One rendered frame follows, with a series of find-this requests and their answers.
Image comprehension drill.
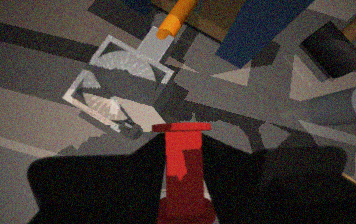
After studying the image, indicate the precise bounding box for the wooden-handled black mallet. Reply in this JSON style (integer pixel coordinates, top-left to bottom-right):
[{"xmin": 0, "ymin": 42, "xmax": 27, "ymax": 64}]
[{"xmin": 301, "ymin": 18, "xmax": 356, "ymax": 78}]

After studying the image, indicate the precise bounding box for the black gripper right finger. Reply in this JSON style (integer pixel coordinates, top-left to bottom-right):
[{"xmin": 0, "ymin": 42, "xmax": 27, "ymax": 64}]
[{"xmin": 201, "ymin": 133, "xmax": 347, "ymax": 224}]

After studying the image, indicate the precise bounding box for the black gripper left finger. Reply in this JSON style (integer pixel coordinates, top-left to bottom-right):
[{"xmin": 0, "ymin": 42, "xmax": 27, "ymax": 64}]
[{"xmin": 27, "ymin": 133, "xmax": 166, "ymax": 224}]

